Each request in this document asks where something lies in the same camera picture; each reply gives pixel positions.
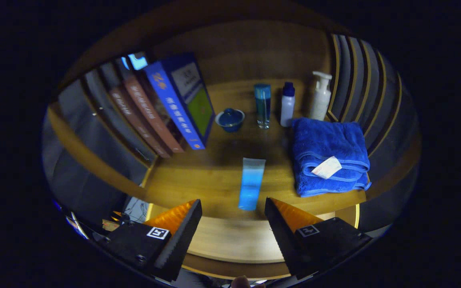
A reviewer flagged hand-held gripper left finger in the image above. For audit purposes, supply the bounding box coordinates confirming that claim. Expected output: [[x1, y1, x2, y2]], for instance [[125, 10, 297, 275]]
[[102, 199, 203, 282]]

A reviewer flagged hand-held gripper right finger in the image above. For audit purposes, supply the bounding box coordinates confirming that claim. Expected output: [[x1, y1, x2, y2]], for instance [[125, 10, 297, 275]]
[[265, 197, 372, 280]]

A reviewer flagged wooden drawer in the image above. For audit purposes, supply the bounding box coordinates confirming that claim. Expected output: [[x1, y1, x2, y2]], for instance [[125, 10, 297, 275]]
[[146, 202, 361, 280]]

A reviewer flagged blue squeeze tube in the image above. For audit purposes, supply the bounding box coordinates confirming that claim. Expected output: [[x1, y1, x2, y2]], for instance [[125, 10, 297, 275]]
[[238, 157, 267, 211]]

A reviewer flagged wooden countertop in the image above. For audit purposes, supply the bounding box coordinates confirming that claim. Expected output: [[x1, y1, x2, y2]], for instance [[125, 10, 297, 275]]
[[140, 78, 367, 220]]

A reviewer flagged wooden cabinet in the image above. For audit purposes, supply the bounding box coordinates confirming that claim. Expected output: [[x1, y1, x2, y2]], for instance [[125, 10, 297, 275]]
[[42, 6, 421, 280]]

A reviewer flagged black device with orange parts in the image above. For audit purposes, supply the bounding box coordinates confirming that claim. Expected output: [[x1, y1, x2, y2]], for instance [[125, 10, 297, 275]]
[[66, 210, 124, 240]]

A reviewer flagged folded blue towel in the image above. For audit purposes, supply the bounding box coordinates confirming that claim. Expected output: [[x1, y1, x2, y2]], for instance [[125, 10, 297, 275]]
[[292, 117, 372, 198]]

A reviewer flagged brown book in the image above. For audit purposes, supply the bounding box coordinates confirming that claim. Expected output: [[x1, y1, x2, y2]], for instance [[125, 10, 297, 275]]
[[108, 86, 171, 158], [122, 74, 185, 154]]

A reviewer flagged blue lidded cup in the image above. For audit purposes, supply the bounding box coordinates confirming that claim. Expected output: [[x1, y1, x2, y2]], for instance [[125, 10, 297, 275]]
[[215, 108, 245, 133]]

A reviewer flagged white bottle with blue cap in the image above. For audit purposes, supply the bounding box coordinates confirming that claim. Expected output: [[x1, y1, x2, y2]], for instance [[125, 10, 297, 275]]
[[280, 82, 296, 128]]

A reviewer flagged blue book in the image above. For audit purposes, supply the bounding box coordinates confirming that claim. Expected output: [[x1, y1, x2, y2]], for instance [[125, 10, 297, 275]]
[[142, 52, 216, 150]]

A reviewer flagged teal glass bottle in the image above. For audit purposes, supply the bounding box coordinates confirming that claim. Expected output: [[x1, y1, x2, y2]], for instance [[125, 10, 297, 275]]
[[254, 83, 272, 129]]

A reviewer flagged white pump bottle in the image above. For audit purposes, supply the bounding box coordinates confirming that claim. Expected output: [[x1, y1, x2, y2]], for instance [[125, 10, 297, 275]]
[[310, 71, 333, 121]]

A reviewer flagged thin black cable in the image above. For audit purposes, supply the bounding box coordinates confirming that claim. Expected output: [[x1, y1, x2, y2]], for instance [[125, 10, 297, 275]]
[[124, 196, 150, 223]]

